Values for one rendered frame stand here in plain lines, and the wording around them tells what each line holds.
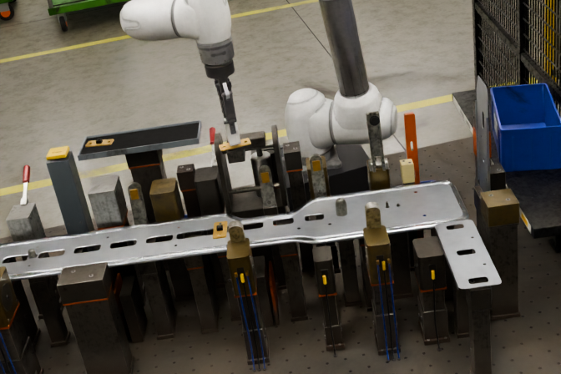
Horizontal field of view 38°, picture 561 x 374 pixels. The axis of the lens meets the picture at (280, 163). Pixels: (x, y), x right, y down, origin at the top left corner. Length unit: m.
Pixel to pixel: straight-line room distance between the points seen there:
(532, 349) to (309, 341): 0.59
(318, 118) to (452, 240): 0.87
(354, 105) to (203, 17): 0.86
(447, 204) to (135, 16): 0.96
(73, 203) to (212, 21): 0.88
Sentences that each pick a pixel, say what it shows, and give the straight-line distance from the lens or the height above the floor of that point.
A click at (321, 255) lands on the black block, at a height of 0.99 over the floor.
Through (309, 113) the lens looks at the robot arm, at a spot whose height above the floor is 1.04.
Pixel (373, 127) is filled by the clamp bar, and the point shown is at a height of 1.17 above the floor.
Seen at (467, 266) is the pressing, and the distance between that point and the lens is 2.00.
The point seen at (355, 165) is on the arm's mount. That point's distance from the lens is 2.88.
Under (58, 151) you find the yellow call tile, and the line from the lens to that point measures 2.58.
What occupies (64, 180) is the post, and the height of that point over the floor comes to 1.07.
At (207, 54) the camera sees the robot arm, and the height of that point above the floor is 1.51.
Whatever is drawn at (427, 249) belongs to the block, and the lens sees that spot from 2.11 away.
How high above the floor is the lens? 2.15
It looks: 27 degrees down
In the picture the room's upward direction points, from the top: 9 degrees counter-clockwise
